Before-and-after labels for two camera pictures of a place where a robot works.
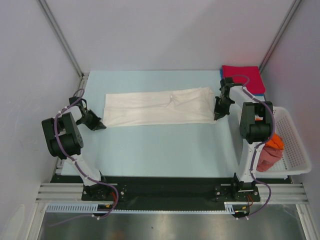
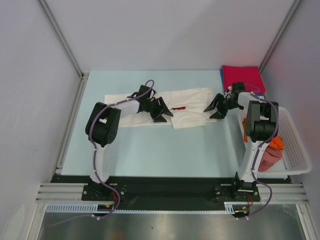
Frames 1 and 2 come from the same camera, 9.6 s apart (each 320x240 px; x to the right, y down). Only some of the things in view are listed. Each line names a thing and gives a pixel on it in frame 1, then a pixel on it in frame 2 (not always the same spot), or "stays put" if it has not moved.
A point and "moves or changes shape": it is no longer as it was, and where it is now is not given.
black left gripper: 95,125 -> 160,118
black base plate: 172,192 stays put
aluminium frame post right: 279,34 stays put
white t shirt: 179,106 moves or changes shape
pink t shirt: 269,157 stays put
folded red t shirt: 249,76 stays put
